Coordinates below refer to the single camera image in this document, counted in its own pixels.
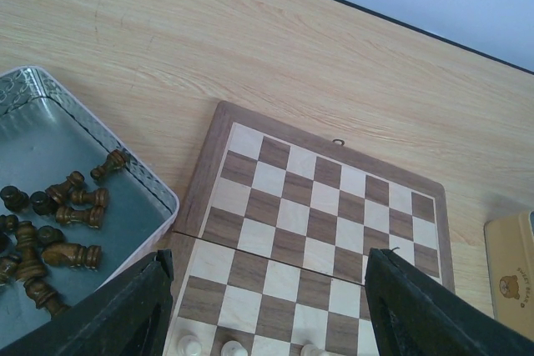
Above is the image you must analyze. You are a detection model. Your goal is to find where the dark chess knight in tin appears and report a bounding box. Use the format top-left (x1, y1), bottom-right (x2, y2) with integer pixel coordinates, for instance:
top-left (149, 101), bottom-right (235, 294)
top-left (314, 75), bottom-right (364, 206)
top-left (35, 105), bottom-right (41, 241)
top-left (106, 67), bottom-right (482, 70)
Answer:
top-left (41, 243), bottom-right (103, 269)

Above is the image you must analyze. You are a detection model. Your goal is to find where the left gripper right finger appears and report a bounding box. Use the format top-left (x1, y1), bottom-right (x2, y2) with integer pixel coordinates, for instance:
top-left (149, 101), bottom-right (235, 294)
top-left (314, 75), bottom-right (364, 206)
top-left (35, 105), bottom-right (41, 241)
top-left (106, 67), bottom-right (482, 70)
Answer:
top-left (365, 248), bottom-right (533, 355)

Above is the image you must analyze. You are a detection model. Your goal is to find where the light pawn second row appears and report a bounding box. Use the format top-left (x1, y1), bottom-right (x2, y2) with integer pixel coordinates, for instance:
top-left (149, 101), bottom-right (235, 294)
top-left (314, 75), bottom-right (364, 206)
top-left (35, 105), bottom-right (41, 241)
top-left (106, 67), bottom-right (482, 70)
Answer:
top-left (220, 340), bottom-right (249, 356)
top-left (177, 334), bottom-right (203, 356)
top-left (300, 343), bottom-right (327, 356)

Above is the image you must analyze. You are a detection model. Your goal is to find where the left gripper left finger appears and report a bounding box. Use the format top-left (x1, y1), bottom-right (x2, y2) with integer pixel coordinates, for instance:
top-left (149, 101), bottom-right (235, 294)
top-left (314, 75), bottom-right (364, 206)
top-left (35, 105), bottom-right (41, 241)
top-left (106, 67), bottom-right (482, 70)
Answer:
top-left (1, 249), bottom-right (174, 355)

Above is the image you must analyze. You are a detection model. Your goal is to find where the silver tin with dark pieces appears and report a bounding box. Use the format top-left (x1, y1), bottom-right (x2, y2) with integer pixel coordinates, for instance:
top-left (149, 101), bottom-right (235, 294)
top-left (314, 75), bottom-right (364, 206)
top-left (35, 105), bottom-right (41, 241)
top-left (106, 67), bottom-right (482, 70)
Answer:
top-left (0, 65), bottom-right (180, 344)

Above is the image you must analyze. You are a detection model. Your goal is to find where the dark chess pawn in tin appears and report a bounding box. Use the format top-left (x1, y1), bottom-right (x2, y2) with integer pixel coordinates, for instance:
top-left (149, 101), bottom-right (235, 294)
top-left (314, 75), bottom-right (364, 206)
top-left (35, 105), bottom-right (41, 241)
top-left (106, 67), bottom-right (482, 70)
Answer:
top-left (37, 225), bottom-right (65, 248)
top-left (29, 191), bottom-right (58, 216)
top-left (0, 185), bottom-right (29, 213)

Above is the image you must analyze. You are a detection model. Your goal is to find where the wooden chess board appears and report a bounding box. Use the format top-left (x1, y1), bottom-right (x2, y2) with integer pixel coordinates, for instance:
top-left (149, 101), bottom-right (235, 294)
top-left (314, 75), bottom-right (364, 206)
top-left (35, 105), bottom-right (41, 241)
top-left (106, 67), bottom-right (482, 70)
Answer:
top-left (164, 101), bottom-right (454, 355)

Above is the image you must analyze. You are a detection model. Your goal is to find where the gold tin with light pieces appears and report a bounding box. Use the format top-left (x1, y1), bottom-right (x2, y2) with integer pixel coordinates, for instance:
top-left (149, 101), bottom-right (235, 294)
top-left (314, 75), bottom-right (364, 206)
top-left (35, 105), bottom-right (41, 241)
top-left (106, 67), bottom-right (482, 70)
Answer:
top-left (484, 211), bottom-right (533, 328)

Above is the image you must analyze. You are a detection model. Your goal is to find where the dark chess piece in tin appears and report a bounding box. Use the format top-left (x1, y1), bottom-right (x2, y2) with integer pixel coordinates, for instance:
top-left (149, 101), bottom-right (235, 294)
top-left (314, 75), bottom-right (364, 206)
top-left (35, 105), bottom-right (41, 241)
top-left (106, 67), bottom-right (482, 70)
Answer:
top-left (23, 278), bottom-right (70, 318)
top-left (45, 171), bottom-right (85, 205)
top-left (90, 149), bottom-right (129, 182)
top-left (70, 188), bottom-right (109, 208)
top-left (15, 220), bottom-right (48, 282)
top-left (55, 206), bottom-right (105, 229)

